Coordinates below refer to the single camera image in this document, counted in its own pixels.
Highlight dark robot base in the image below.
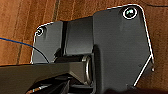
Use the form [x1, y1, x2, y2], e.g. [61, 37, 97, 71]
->
[30, 3, 155, 93]

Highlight thin dark robot cable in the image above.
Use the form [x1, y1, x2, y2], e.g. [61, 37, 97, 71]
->
[0, 37, 51, 64]

